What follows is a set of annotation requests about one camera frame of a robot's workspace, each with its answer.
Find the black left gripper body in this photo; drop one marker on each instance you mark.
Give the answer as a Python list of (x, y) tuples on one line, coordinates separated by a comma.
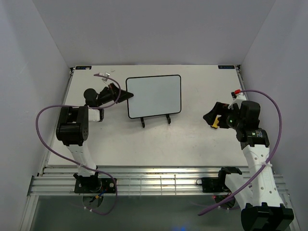
[(109, 96)]

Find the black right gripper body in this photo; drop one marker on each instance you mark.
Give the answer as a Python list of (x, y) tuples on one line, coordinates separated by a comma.
[(230, 118)]

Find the yellow bone-shaped eraser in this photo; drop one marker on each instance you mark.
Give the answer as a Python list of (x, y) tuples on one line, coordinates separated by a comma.
[(216, 122)]

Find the small black-framed whiteboard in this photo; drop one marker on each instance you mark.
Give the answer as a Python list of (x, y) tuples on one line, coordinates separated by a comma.
[(154, 96)]

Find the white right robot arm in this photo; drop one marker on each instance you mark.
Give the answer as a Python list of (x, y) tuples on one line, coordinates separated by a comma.
[(262, 208)]

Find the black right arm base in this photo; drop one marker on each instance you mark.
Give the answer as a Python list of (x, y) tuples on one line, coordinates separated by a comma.
[(211, 185)]

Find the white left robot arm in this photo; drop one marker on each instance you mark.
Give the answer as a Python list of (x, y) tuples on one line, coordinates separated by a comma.
[(73, 131)]

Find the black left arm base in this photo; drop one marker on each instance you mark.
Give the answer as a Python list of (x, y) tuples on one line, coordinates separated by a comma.
[(93, 184)]

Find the blue label top left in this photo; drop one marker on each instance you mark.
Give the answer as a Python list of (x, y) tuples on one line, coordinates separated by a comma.
[(83, 67)]

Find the blue label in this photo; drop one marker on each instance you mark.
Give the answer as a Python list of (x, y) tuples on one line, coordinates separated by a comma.
[(226, 67), (83, 67)]

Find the blue label top right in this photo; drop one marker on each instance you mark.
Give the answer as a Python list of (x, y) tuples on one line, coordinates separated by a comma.
[(226, 67)]

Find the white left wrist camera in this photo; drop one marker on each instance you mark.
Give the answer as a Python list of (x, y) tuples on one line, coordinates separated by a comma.
[(105, 77)]

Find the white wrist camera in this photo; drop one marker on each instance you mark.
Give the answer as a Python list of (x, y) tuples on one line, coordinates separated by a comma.
[(105, 77), (238, 97)]

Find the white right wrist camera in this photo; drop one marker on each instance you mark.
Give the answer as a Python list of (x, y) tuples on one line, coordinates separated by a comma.
[(238, 97)]

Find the black wire whiteboard stand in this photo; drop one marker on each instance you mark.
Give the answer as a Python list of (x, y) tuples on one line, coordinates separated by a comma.
[(156, 120)]

